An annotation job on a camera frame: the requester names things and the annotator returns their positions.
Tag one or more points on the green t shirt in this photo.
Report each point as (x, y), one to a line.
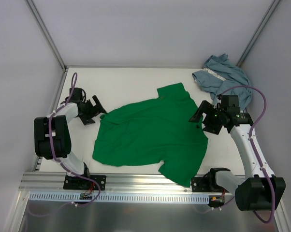
(154, 131)

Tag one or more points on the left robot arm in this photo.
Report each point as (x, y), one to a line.
(52, 139)

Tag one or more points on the right aluminium frame post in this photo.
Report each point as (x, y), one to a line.
(259, 30)

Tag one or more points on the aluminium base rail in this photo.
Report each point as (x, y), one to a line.
(113, 183)

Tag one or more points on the aluminium frame post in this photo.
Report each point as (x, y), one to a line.
(45, 32)
(259, 30)

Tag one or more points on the left aluminium frame post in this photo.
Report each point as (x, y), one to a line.
(45, 32)

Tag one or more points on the white slotted cable duct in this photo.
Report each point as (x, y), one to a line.
(121, 197)

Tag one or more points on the blue grey t shirt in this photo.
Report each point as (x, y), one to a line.
(220, 75)

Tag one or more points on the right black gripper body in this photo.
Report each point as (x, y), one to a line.
(207, 119)

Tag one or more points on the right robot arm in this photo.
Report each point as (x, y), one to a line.
(261, 189)

